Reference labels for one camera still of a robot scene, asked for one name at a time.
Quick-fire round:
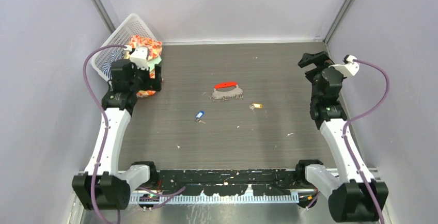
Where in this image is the yellow tagged key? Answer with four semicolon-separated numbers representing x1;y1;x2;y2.
249;103;263;110

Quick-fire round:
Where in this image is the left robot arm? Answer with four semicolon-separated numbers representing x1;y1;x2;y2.
72;59;161;210

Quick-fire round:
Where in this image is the blue striped cloth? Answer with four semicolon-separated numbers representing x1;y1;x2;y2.
102;51;124;79

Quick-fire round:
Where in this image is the orange floral cloth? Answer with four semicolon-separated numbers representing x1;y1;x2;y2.
123;35;163;98

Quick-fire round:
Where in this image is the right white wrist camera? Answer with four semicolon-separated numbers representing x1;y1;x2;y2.
331;55;359;77

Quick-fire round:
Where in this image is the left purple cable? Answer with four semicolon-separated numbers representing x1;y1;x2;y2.
83;44;128;224

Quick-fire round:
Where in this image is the mint green cloth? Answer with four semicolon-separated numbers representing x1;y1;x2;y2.
149;56;162;68

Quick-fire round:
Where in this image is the red handled metal keyring holder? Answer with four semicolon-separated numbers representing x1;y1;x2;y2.
210;82;243;101

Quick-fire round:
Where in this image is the white plastic basket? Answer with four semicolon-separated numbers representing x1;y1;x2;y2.
91;13;163;82

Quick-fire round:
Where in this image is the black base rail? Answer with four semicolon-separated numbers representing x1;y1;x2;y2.
141;169;316;196

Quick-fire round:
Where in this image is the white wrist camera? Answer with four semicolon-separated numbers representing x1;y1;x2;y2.
124;45;149;71
331;55;359;77

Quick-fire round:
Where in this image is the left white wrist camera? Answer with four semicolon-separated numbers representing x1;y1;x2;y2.
124;45;149;71

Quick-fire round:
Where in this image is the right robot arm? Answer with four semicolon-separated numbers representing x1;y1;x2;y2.
294;51;389;223

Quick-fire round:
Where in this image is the blue tagged key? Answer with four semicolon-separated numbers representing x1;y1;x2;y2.
195;110;205;124

